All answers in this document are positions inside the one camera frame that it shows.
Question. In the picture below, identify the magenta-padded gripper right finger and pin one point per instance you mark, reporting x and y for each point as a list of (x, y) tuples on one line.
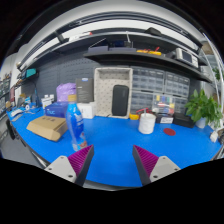
[(160, 166)]

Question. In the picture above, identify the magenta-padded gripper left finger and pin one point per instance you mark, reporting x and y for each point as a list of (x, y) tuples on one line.
[(65, 166)]

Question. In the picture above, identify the blue drink bottle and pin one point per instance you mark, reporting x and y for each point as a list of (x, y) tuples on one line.
[(75, 125)]

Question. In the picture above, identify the flat round red coaster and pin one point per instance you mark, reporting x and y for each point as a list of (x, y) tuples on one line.
[(169, 132)]

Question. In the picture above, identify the brown cardboard box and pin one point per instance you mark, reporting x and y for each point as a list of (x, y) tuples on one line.
[(46, 127)]

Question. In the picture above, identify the white ribbed cup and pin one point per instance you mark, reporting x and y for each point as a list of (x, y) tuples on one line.
[(147, 124)]

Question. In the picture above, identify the black box with white label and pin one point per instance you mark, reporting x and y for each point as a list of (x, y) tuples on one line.
[(165, 119)]

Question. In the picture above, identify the flat black case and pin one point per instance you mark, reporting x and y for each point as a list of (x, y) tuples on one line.
[(184, 120)]

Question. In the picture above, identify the yellow multimeter with red leads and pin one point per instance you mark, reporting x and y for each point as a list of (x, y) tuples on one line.
[(134, 116)]

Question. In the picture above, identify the blue carton box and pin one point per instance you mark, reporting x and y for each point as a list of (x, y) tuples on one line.
[(56, 110)]

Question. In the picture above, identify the white plant pot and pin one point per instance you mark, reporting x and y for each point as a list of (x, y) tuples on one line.
[(201, 123)]

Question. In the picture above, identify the small white box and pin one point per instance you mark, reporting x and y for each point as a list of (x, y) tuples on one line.
[(88, 110)]

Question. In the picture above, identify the white power adapter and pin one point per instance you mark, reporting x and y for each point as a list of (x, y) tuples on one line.
[(214, 136)]

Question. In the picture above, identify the grey small-parts drawer cabinet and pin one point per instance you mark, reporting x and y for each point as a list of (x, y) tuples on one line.
[(148, 80), (180, 105), (177, 85), (140, 101)]

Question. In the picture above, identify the clear organizer with coloured parts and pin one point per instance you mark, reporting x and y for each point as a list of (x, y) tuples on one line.
[(163, 101)]

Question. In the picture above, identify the green leafy plant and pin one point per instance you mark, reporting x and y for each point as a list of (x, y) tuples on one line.
[(201, 106)]

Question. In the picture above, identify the dark grey carton box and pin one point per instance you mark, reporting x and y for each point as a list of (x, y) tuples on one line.
[(84, 90)]

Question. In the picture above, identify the beige perforated tray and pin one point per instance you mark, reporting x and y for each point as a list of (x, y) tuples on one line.
[(104, 93)]

